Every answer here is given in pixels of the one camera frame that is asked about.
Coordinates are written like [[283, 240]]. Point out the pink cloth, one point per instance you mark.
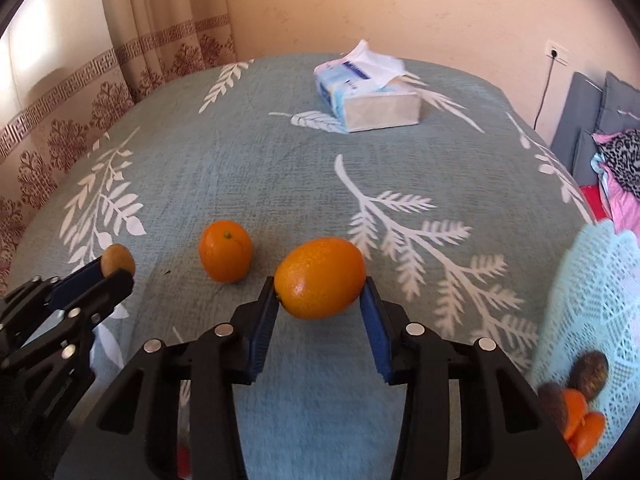
[[622, 207]]

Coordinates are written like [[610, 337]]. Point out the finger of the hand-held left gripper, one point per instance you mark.
[[82, 277], [112, 285]]

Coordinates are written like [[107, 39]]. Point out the small tangerine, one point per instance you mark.
[[225, 252], [572, 405]]

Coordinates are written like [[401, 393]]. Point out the beige patterned curtain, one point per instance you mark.
[[60, 110]]

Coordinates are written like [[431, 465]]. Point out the grey cushion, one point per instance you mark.
[[575, 115], [617, 100], [585, 157]]

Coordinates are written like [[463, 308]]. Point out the blue white tissue pack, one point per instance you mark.
[[370, 95]]

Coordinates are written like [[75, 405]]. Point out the oval yellow-orange citrus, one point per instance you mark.
[[320, 277]]

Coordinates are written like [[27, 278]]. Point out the teal leaf-print tablecloth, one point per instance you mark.
[[300, 185]]

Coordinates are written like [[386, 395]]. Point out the rough brown fruit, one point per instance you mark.
[[592, 372]]

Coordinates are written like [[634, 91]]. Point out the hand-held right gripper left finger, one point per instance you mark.
[[262, 330]]

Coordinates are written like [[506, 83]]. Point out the leopard print cloth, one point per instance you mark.
[[620, 160]]

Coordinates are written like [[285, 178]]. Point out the red cloth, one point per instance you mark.
[[592, 200]]

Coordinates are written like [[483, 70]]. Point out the white wall socket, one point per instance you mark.
[[556, 52]]

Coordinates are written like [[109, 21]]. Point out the tan oval kiwi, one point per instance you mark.
[[117, 259]]

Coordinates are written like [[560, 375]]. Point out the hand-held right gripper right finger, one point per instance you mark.
[[375, 335]]

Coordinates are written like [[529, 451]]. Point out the teal lace plastic basket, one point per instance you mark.
[[585, 300]]

